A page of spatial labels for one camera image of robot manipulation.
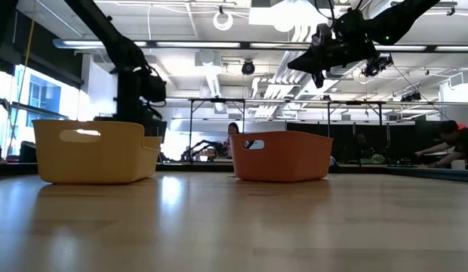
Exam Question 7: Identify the white coiled cable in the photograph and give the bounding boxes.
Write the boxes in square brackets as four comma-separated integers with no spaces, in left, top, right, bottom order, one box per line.
[212,11,235,32]

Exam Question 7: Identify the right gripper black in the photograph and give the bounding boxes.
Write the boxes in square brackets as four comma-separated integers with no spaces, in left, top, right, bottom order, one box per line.
[287,8,382,90]

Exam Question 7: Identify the yellow plastic bin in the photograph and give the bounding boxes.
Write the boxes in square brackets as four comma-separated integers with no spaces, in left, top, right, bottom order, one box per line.
[32,119,164,185]

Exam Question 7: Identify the orange plastic bin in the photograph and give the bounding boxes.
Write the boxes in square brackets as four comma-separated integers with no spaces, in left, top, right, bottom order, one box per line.
[229,130,334,184]

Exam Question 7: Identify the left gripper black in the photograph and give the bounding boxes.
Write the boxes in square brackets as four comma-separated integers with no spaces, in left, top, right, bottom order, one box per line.
[109,63,168,124]

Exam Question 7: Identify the black aluminium table frame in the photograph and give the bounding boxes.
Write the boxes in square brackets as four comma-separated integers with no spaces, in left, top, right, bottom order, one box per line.
[0,160,468,184]

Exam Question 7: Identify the black computer monitor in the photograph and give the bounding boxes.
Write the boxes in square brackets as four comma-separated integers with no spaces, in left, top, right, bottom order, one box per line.
[143,120,168,139]

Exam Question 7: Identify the black chair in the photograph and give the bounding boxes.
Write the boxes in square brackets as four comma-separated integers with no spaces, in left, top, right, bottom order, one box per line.
[18,141,38,164]

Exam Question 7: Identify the black ceiling spotlight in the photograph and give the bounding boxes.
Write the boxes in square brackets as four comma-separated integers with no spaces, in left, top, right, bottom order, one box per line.
[361,54,394,79]
[399,91,423,104]

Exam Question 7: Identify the black metal rig frame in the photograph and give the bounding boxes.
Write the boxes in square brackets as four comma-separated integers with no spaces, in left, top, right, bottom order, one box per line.
[187,97,384,164]

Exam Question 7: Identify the long ceiling light bar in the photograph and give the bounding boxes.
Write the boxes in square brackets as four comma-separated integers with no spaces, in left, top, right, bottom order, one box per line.
[52,37,468,54]

